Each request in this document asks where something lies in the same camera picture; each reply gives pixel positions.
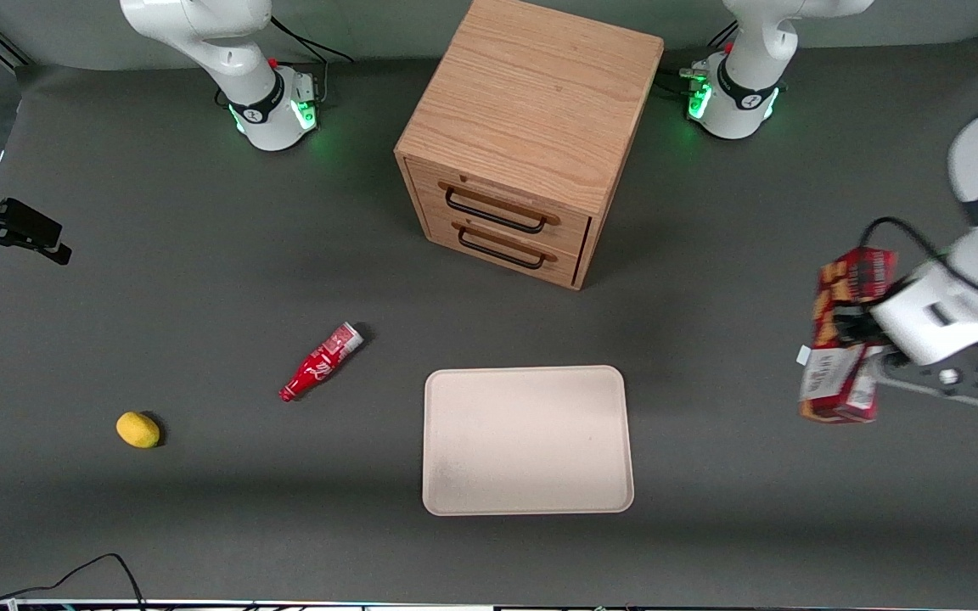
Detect grey table mat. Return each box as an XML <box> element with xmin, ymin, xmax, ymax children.
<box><xmin>0</xmin><ymin>32</ymin><xmax>978</xmax><ymax>608</ymax></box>

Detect red cola bottle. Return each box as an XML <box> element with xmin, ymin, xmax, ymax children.
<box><xmin>278</xmin><ymin>322</ymin><xmax>365</xmax><ymax>403</ymax></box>

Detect narrow-handled cabinet drawer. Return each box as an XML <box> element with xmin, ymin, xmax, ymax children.
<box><xmin>421</xmin><ymin>210</ymin><xmax>585</xmax><ymax>287</ymax></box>

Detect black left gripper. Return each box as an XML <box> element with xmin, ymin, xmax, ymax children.
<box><xmin>833</xmin><ymin>304</ymin><xmax>913</xmax><ymax>368</ymax></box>

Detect yellow lemon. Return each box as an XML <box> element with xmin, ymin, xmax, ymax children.
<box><xmin>115</xmin><ymin>412</ymin><xmax>161</xmax><ymax>449</ymax></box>

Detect black left arm base cables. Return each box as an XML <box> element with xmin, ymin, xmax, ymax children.
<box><xmin>657</xmin><ymin>24</ymin><xmax>741</xmax><ymax>96</ymax></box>

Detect short black drawer handle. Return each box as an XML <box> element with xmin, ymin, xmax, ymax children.
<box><xmin>457</xmin><ymin>226</ymin><xmax>547</xmax><ymax>272</ymax></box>

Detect thin black table-edge cable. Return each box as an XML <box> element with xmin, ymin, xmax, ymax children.
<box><xmin>0</xmin><ymin>553</ymin><xmax>147</xmax><ymax>611</ymax></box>

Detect beige rectangular tray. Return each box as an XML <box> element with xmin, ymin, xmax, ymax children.
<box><xmin>422</xmin><ymin>365</ymin><xmax>635</xmax><ymax>517</ymax></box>

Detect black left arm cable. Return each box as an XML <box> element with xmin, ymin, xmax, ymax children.
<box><xmin>858</xmin><ymin>216</ymin><xmax>978</xmax><ymax>311</ymax></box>

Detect long black drawer handle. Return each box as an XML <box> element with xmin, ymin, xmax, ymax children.
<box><xmin>444</xmin><ymin>187</ymin><xmax>548</xmax><ymax>236</ymax></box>

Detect wooden drawer cabinet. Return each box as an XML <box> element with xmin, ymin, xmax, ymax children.
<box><xmin>394</xmin><ymin>0</ymin><xmax>666</xmax><ymax>292</ymax></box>

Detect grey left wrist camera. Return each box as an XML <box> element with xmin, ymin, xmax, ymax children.
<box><xmin>875</xmin><ymin>344</ymin><xmax>978</xmax><ymax>411</ymax></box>

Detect red cookie box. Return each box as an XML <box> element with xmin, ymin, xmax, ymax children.
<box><xmin>798</xmin><ymin>246</ymin><xmax>899</xmax><ymax>424</ymax></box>

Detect wide-handled cabinet drawer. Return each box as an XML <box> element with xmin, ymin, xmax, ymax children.
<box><xmin>404</xmin><ymin>157</ymin><xmax>593</xmax><ymax>257</ymax></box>

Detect black right arm base cable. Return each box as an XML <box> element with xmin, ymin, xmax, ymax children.
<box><xmin>216</xmin><ymin>15</ymin><xmax>355</xmax><ymax>111</ymax></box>

